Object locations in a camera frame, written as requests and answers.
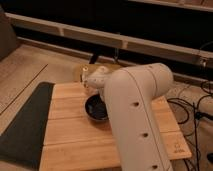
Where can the dark ceramic bowl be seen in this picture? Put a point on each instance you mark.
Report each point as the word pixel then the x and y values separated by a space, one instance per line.
pixel 96 108

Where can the dark floor mat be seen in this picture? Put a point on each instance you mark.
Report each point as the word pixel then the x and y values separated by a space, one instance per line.
pixel 22 141

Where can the white wall rail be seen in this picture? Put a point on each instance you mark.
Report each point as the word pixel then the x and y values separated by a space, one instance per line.
pixel 138 45

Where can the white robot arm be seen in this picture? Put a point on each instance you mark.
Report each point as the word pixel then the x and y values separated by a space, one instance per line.
pixel 128 94

